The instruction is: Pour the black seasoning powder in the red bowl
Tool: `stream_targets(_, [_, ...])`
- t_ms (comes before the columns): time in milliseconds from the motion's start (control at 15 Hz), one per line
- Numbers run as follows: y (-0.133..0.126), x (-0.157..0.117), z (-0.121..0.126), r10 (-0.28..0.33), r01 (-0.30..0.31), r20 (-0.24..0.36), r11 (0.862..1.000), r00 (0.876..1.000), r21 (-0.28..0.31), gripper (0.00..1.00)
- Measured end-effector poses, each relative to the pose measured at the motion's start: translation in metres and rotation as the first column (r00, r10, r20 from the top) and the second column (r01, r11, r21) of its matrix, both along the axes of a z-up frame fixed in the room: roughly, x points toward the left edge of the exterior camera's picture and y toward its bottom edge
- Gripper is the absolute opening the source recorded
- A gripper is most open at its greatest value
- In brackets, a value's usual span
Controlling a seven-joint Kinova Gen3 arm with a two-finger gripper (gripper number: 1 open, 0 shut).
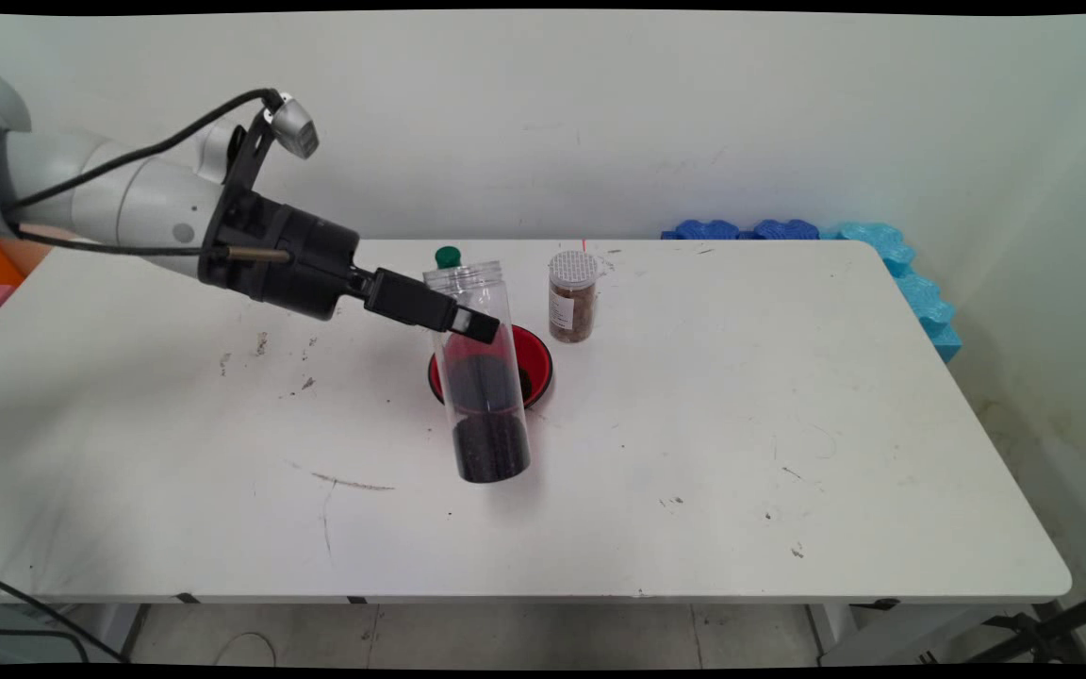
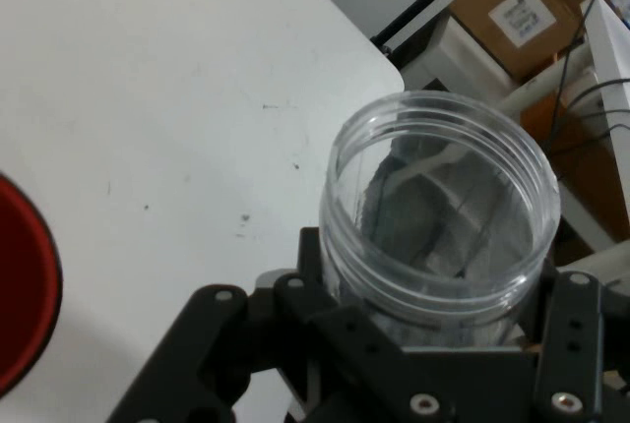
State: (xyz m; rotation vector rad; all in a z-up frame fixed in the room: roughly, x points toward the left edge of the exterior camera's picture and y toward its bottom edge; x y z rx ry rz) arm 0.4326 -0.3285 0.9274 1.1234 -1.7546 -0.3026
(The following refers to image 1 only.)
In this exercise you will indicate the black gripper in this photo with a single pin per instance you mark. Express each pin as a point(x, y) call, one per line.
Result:
point(288, 255)

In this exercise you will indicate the clear jar with dark grains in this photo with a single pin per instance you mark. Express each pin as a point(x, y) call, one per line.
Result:
point(491, 443)

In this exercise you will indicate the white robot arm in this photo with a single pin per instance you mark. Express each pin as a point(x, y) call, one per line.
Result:
point(128, 198)

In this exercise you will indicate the small green-capped spice bottle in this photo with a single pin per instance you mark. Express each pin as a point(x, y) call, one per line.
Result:
point(449, 256)

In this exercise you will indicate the red bowl with dark grains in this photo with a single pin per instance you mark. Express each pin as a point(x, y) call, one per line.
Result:
point(534, 363)

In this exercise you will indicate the white-lidded brown spice jar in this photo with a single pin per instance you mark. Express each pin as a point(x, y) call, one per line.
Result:
point(571, 302)

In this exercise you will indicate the light blue foam tile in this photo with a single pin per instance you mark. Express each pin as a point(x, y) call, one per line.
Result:
point(920, 297)

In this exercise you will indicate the black stand leg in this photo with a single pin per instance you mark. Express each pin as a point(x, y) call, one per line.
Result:
point(1071, 608)

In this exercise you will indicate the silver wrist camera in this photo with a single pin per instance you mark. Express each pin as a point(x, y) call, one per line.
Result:
point(293, 127)

